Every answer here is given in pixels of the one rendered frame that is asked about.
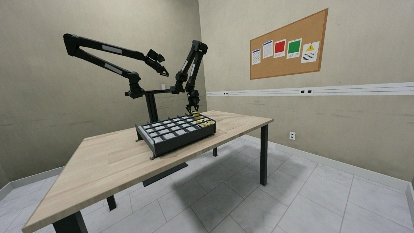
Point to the black flat rectangular panel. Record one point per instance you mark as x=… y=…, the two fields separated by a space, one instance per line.
x=174 y=142

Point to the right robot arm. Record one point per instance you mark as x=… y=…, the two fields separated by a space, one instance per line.
x=73 y=42

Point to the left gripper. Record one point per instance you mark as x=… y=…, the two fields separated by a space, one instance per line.
x=190 y=105

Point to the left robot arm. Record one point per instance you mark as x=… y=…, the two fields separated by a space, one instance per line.
x=182 y=75

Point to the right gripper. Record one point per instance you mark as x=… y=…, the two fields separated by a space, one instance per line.
x=160 y=69

